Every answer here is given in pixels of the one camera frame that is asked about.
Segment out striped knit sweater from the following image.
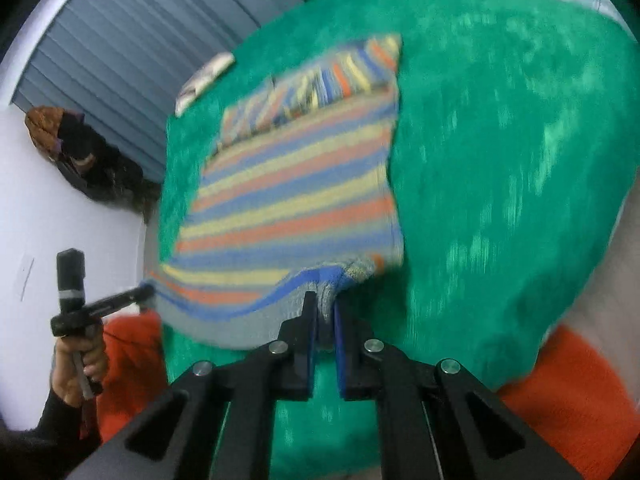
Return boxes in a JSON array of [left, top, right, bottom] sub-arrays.
[[150, 34, 404, 350]]

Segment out black sleeve forearm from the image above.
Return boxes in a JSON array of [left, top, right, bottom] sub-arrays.
[[1, 391, 101, 479]]

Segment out dark hanging clothes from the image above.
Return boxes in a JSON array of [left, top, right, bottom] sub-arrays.
[[25, 106, 160, 221]]

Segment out person's hand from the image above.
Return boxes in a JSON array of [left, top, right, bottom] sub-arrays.
[[50, 325, 108, 408]]

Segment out orange fuzzy garment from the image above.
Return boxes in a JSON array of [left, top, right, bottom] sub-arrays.
[[96, 312, 639, 479]]

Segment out patterned small cushion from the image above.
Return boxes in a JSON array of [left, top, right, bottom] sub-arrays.
[[174, 52, 235, 117]]

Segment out blue-grey curtain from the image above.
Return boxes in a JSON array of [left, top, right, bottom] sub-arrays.
[[1, 0, 300, 181]]

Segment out green floral bedspread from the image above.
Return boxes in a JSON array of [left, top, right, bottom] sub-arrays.
[[156, 0, 640, 480]]

